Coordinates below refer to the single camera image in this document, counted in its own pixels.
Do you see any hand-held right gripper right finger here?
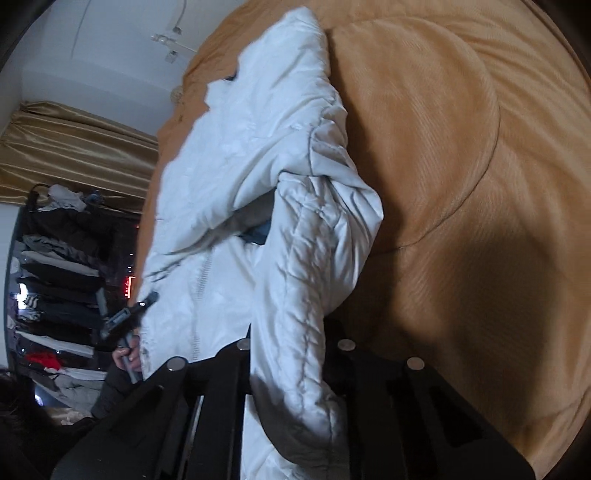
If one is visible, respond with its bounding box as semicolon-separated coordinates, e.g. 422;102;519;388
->
322;318;537;480

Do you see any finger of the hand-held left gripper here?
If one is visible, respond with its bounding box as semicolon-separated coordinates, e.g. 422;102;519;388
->
130;290;160;320

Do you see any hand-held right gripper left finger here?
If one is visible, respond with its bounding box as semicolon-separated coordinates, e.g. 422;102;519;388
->
51;338;253;480

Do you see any white puffer jacket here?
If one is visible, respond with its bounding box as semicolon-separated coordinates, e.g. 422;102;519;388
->
131;7;385;480

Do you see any person's left forearm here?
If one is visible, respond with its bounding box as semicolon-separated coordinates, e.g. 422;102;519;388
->
91;364;141;422

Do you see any rack of hanging clothes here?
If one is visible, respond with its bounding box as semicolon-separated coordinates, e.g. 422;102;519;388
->
7;182;139;418

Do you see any person's left hand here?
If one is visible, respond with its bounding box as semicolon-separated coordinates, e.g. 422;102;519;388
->
113;346;142;373

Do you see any gold curtain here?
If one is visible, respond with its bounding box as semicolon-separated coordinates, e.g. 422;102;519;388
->
0;102;160;212

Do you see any orange blanket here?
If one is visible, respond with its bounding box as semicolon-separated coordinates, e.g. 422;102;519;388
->
139;0;589;468

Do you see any white wall socket with cable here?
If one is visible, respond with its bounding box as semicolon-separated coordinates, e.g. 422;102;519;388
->
150;0;200;65

